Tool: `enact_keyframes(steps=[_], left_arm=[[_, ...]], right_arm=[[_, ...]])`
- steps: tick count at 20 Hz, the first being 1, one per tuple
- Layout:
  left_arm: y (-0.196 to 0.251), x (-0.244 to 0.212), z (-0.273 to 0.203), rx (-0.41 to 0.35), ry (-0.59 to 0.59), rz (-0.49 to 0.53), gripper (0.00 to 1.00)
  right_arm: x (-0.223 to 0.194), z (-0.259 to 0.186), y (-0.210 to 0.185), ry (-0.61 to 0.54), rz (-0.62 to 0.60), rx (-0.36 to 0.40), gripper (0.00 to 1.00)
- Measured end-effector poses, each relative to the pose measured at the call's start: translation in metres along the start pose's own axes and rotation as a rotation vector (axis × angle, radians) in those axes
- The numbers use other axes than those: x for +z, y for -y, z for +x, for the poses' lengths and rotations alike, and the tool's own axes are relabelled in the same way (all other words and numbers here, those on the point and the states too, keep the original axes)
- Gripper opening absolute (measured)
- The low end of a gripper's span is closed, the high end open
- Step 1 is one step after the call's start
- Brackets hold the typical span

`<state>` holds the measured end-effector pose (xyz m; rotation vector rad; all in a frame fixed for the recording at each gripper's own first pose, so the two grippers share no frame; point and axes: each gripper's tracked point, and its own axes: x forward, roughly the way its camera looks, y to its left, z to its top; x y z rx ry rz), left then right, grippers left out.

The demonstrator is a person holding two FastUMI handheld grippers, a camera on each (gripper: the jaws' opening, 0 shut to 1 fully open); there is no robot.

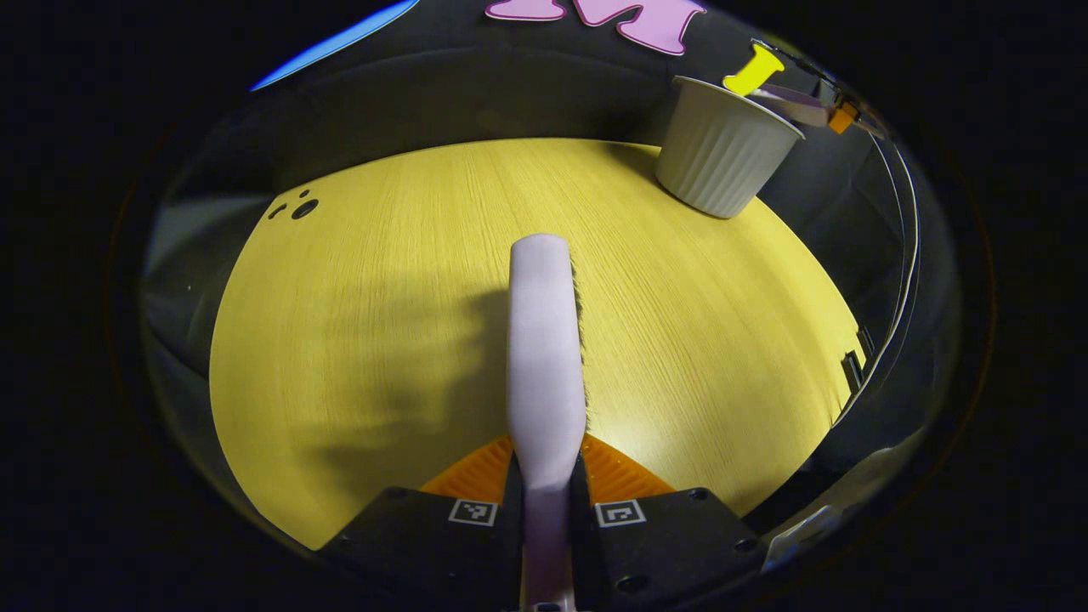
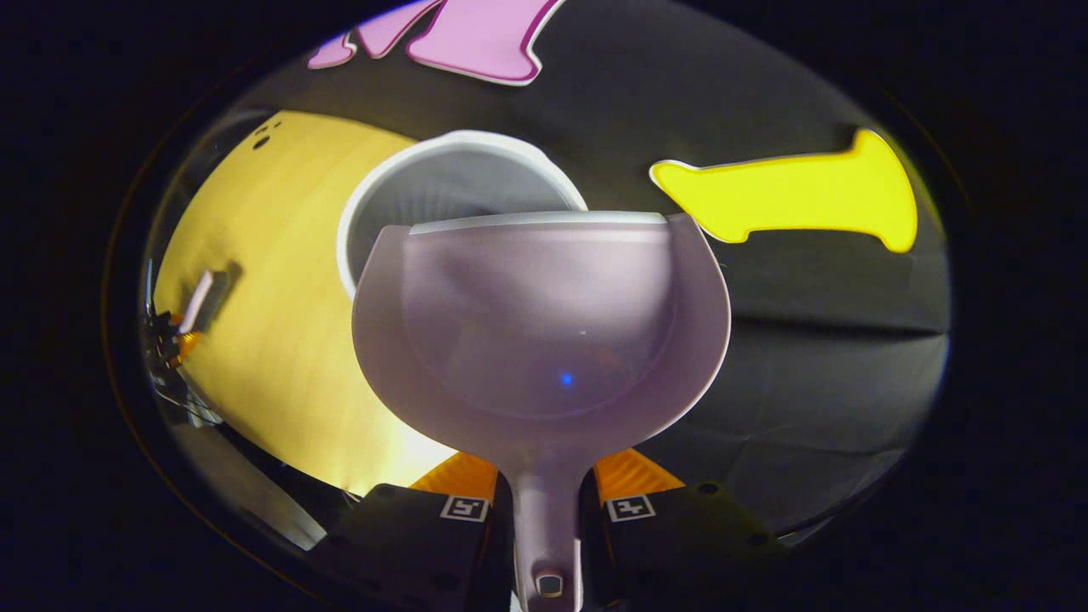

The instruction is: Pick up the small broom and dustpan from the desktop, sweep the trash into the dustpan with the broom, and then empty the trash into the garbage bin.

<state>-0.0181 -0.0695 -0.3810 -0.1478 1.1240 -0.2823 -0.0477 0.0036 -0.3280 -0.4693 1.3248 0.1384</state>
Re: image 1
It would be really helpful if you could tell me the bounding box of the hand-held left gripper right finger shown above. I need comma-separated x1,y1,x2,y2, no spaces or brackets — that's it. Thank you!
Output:
569,433,766,612

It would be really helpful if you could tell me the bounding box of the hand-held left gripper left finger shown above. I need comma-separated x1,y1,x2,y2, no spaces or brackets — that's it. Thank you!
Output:
316,435,524,612

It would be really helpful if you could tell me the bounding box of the pale purple dustpan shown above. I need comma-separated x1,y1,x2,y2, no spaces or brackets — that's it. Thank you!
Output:
748,82,832,128

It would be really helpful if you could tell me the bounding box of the white ribbed garbage bin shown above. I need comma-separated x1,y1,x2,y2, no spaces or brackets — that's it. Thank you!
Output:
654,75,807,220

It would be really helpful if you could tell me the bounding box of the small pale purple broom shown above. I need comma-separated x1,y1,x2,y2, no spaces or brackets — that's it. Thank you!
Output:
507,234,589,612

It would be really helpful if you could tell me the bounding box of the black desk clamp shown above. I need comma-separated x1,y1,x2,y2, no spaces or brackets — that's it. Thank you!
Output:
840,326,876,394

